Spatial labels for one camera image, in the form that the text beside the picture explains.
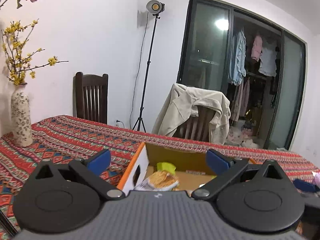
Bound oat crisp snack packet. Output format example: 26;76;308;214
134;171;179;191

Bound purple object on table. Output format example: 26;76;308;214
312;171;320;188

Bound orange cardboard snack box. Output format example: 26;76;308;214
116;141;251;196

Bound wooden chair with jacket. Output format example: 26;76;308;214
173;106;215;142

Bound red patterned tablecloth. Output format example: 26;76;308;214
1;115;319;229

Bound green snack packet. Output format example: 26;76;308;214
156;162;176;175

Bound beige jacket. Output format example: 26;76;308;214
152;83;231;145

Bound dark wooden chair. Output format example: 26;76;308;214
74;72;108;124

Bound floral ceramic vase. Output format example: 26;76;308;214
11;85;33;147

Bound light blue hanging shirt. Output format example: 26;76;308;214
228;28;246;86

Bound black framed glass door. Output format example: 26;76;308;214
177;0;306;150

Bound white hanging top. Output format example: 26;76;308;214
259;41;277;77

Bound pink hanging garment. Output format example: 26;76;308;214
251;35;263;62

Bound yellow flower branches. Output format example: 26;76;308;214
1;20;68;87

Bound studio light on stand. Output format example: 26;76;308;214
132;0;165;132

